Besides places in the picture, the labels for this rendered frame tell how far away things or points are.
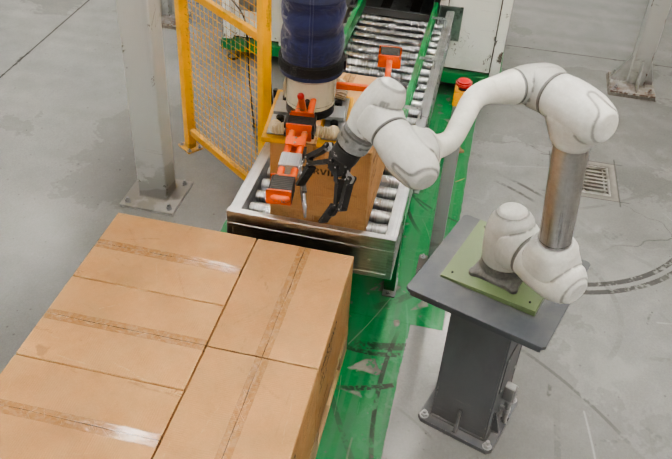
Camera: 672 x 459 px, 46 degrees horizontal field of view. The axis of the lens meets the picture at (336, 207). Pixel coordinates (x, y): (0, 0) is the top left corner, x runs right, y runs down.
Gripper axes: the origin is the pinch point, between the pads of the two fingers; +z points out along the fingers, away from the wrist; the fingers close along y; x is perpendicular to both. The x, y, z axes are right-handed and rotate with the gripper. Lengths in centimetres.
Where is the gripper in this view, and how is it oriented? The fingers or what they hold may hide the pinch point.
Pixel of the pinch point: (312, 200)
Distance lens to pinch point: 212.6
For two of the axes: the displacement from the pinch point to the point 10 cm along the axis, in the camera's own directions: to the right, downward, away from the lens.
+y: 4.7, 7.4, -4.8
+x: 7.3, -0.2, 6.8
